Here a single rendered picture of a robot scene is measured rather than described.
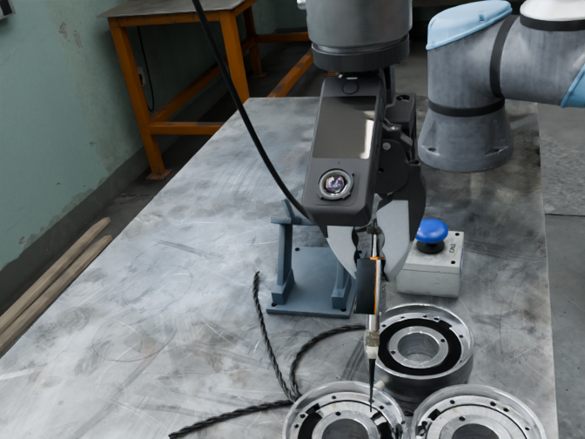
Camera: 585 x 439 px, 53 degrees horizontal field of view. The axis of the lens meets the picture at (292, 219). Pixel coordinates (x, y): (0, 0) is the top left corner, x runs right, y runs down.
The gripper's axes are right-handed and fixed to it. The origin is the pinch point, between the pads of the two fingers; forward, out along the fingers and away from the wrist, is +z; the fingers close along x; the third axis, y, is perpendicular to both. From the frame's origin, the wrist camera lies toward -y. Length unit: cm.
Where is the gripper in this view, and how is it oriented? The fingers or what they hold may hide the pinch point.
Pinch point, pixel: (372, 272)
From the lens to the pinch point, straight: 53.0
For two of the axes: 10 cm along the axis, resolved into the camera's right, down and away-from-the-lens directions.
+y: 2.5, -5.4, 8.0
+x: -9.6, -0.3, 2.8
